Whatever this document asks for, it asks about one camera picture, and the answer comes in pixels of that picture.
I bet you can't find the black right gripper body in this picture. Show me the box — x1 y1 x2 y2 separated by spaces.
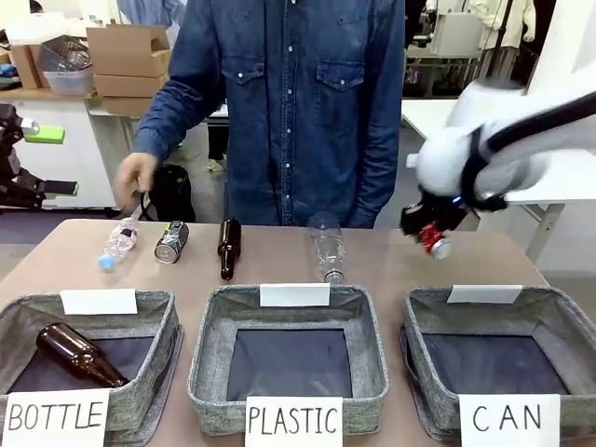
400 193 467 237

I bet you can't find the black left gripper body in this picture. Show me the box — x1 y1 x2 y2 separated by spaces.
0 104 24 190

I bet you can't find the red aluminium can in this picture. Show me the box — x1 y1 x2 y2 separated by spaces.
418 223 454 261

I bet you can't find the person right forearm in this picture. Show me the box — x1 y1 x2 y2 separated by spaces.
132 86 223 165

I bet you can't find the person left forearm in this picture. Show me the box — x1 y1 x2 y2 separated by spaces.
352 115 404 229

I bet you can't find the grey basket labelled can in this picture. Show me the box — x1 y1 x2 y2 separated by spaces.
399 284 596 441

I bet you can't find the black and silver can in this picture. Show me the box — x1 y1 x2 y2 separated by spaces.
154 220 191 265

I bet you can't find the grey basket labelled bottle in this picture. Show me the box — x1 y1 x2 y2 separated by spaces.
0 290 183 435

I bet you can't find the paper label reading can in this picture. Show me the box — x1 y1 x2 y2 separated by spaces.
457 393 562 447

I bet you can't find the grey basket labelled plastic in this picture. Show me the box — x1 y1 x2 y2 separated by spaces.
186 283 390 437

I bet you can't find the person right hand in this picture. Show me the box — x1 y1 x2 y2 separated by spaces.
114 152 162 211

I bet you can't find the clear plastic bin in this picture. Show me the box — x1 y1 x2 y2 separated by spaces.
41 67 97 97

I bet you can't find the small cardboard box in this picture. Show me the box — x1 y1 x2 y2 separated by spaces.
7 43 51 90

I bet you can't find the blank white card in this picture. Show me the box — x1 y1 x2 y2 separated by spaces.
259 281 332 308
60 288 140 317
446 283 524 305

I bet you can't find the clear angular plastic container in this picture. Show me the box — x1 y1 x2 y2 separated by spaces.
35 35 94 74

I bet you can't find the flat cardboard box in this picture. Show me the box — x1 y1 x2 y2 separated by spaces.
99 95 157 117
91 73 168 100

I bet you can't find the clear uncapped plastic bottle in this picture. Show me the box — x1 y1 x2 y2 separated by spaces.
305 211 348 285

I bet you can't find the crushed bottle with blue cap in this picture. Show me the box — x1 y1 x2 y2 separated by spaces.
96 216 142 273

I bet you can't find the large open cardboard box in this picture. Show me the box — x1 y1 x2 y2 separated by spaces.
85 24 172 78

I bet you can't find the white background table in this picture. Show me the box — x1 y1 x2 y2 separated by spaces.
400 98 596 262

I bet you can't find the black backpack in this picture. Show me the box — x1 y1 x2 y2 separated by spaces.
142 163 197 224

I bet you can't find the person torso denim shirt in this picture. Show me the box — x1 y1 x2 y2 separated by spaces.
132 0 406 230

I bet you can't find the brown glass bottle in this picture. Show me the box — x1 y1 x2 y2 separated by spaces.
216 217 243 281
35 322 131 389

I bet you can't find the white background machine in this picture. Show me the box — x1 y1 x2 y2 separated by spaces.
427 12 483 58

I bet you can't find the white hanging coat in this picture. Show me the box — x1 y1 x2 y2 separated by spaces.
469 0 536 47

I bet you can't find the paper label reading plastic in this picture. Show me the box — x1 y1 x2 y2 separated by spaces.
244 396 345 447

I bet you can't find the paper label reading bottle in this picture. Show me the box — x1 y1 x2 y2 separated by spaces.
0 387 111 447

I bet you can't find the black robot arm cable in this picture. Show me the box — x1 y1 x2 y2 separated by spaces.
458 90 596 215

